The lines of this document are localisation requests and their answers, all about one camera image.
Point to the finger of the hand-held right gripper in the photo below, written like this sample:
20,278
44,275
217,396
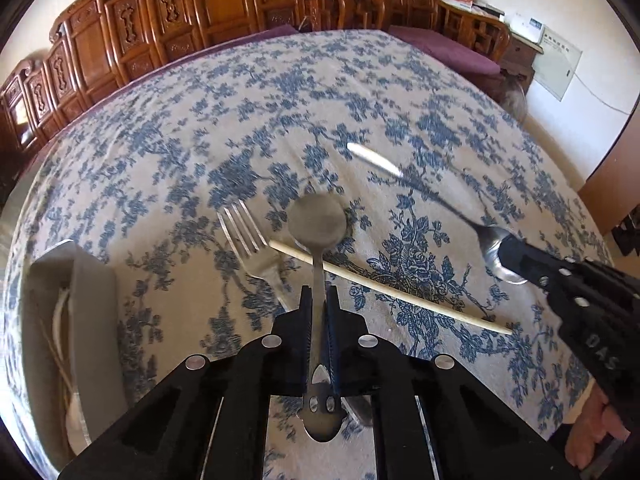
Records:
525,260
615,285

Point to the purple seat cushion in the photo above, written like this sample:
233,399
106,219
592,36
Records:
445,47

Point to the long metal spoon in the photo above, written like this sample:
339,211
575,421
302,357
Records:
492,245

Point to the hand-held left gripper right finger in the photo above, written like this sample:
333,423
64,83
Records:
332,350

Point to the white plastic spoon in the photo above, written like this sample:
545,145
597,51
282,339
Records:
79,420

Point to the person's right hand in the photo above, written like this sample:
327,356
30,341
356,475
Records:
590,430

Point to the metal fork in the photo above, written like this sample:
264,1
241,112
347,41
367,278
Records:
242,232

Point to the light wooden chopstick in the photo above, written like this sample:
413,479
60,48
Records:
400,295

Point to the carved wooden armchair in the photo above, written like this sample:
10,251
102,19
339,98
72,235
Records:
25,105

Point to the white box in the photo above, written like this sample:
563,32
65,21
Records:
527,27

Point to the carved wooden sofa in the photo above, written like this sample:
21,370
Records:
100,45
225,0
480,30

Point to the wooden chair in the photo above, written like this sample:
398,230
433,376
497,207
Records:
320,7
367,7

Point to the blue floral tablecloth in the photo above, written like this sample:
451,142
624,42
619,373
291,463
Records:
200,135

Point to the grey plastic bag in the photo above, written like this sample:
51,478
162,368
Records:
515,97

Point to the brown wooden door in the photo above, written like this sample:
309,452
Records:
615,185

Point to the grey utensil box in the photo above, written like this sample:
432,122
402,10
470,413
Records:
95,310

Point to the white electrical panel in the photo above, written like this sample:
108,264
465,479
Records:
557,62

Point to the purple sheet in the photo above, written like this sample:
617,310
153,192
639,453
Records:
260,35

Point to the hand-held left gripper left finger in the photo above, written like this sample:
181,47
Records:
306,350

